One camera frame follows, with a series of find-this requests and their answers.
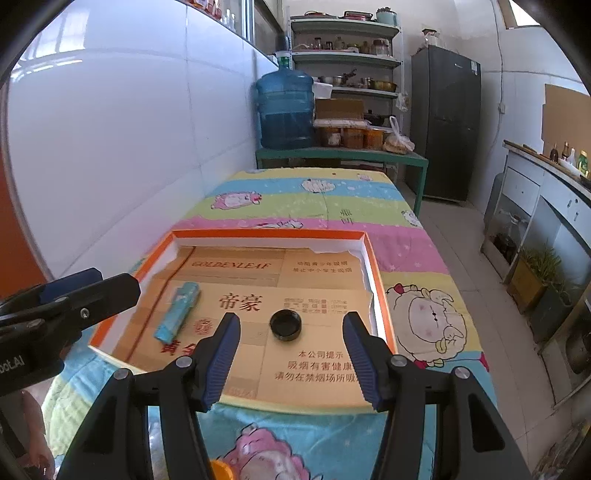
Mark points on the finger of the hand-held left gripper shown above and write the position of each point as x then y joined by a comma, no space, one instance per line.
74,286
106,297

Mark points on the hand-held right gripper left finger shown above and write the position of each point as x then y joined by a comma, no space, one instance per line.
221,364

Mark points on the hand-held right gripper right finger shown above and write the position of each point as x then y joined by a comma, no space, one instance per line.
360,364

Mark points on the teal lighter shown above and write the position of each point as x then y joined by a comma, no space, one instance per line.
178,311

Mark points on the black bottle cap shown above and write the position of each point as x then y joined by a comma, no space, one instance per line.
285,326

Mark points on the orange rimmed shallow box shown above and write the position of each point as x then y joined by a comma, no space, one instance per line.
268,241

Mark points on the person's left hand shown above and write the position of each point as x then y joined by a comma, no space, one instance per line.
37,424

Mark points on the printed cardboard liner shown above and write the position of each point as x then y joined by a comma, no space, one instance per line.
258,344

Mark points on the plain orange bottle cap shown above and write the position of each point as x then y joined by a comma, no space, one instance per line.
221,470

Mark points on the printed cartoon blanket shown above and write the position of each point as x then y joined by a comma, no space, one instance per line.
323,203

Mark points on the yellow plant pot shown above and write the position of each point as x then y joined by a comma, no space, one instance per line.
526,286

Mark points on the large glass jug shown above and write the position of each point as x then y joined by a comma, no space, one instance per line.
508,240

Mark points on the dark plant pot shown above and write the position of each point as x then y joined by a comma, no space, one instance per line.
551,314

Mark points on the green metal table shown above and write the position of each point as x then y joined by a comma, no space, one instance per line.
341,157

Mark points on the plastic bag of food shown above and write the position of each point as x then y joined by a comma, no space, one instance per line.
398,143

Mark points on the jar of orange preserves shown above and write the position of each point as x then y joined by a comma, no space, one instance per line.
331,137
353,138
374,139

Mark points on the white kitchen counter cabinet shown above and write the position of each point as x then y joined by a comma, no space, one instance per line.
521,184

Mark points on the black wok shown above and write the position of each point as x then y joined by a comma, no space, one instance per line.
375,119

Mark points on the brown cardboard box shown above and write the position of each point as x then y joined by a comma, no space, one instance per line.
339,110

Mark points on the dark grey refrigerator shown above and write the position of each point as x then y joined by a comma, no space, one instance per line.
443,120

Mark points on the blue water jug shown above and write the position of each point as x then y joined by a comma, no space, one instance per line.
284,106

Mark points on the white container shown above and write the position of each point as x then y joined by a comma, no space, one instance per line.
323,91

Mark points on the brass pot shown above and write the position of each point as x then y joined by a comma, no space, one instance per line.
385,86

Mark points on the steel basin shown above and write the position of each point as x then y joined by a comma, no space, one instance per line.
330,81

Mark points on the dark sauce bottle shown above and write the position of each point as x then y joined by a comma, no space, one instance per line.
564,151
553,154

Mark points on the white bottle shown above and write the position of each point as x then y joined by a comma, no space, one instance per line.
572,157

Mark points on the green bottle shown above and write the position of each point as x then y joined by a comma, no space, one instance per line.
583,164

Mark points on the green shelf rack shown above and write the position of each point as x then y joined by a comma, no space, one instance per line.
344,58

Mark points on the row of packets and bottles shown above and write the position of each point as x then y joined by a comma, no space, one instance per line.
212,9

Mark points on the dark glass bottle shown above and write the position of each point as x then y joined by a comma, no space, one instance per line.
282,42

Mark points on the row of small jars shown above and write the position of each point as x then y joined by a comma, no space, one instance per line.
341,46

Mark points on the cardboard sheet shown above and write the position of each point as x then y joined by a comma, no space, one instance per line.
565,115

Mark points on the red rimmed enamel basin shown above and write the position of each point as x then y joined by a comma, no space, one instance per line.
317,14
358,16

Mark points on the teal enamel pot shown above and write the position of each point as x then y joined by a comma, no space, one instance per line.
387,17

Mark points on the window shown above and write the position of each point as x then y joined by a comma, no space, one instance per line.
524,11

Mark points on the orange-brown door frame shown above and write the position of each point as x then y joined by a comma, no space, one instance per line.
16,207

